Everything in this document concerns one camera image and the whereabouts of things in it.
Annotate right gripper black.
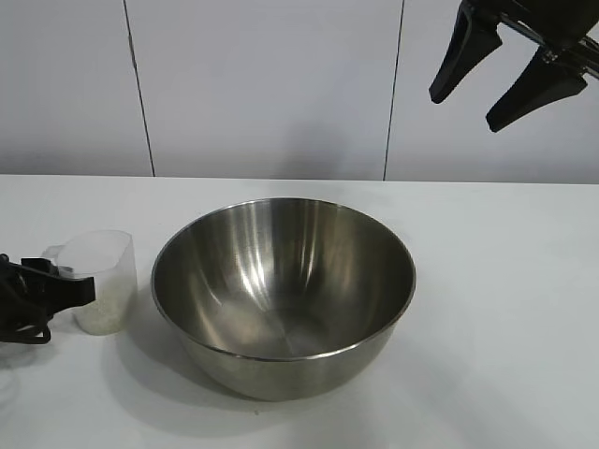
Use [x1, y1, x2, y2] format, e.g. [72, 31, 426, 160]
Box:
[429, 0, 599, 135]

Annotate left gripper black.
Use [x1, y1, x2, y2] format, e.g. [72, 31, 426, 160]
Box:
[0, 253, 97, 331]

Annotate translucent plastic measuring cup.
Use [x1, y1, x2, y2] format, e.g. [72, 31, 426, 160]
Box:
[40, 228, 138, 336]

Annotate white rice grains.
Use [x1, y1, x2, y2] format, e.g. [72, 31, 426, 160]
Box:
[74, 275, 135, 336]

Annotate stainless steel mixing bowl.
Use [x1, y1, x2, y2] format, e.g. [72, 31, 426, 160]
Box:
[149, 196, 417, 402]

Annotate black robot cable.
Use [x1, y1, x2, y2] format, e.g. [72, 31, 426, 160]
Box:
[0, 322, 51, 346]

